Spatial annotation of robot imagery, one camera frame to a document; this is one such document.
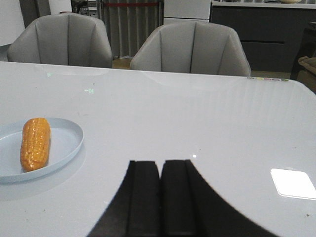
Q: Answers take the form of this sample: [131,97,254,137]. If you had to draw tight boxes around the grey chair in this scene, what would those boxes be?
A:
[130,21,251,77]
[7,13,113,68]

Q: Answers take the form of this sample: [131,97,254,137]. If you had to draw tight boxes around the white refrigerator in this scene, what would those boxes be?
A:
[163,0,212,24]

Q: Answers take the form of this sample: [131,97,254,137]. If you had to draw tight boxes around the light blue plate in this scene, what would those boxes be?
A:
[0,118,83,184]

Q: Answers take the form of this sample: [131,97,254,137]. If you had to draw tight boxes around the coloured sticker strip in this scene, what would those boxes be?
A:
[247,77,290,82]

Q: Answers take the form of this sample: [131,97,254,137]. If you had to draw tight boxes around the beige cushioned seat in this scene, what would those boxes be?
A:
[297,56,316,93]

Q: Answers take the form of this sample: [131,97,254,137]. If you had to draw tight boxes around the grey chair on right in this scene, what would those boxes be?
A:
[130,21,251,77]

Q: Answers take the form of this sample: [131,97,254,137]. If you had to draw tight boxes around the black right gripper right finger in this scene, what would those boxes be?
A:
[161,160,273,237]

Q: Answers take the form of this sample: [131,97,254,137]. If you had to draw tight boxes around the dark grey cabinet counter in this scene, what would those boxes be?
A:
[211,2,316,73]

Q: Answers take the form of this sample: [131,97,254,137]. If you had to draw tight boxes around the orange corn cob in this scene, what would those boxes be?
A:
[20,118,51,172]

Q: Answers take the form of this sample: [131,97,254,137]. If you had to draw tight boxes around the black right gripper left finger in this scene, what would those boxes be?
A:
[88,161,160,237]

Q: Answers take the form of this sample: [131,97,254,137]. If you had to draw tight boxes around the grey chair on left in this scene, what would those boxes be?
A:
[7,13,113,68]

